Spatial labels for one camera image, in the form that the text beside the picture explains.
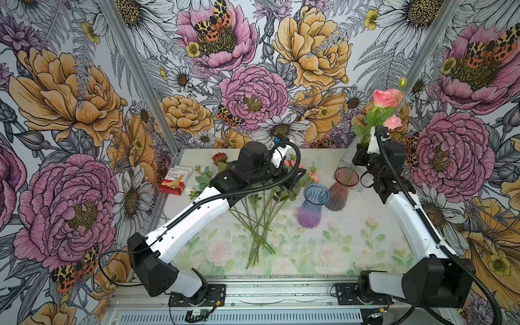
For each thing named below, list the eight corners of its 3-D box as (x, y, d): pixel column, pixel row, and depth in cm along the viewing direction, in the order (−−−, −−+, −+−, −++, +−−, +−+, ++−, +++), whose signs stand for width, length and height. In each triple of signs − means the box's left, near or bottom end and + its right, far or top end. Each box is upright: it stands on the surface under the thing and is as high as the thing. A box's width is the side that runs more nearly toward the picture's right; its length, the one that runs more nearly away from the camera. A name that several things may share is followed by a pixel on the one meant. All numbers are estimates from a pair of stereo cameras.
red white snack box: (159, 195, 102) (157, 192, 100) (169, 170, 112) (167, 167, 110) (183, 195, 102) (182, 192, 100) (191, 170, 112) (190, 167, 110)
